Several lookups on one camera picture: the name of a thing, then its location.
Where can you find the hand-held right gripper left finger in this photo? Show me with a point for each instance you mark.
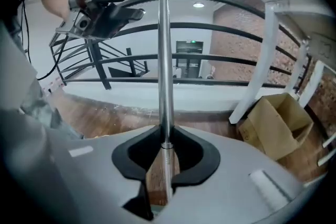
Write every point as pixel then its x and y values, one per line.
pixel 65 178

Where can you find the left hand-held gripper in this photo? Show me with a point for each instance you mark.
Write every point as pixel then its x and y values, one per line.
pixel 78 5

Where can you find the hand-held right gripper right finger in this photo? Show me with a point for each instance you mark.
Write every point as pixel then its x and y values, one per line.
pixel 231 181

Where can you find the long metal rod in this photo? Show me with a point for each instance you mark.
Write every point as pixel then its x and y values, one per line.
pixel 165 65

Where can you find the brown cardboard box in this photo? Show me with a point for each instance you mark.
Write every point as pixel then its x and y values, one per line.
pixel 270 126

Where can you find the round ceiling light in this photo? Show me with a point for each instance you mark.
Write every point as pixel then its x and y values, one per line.
pixel 198 4

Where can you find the dark double door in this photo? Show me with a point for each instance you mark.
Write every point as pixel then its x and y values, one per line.
pixel 189 48

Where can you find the green exit sign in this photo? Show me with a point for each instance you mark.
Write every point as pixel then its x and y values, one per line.
pixel 193 41

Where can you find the black metal railing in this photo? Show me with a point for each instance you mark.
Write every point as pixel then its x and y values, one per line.
pixel 231 59

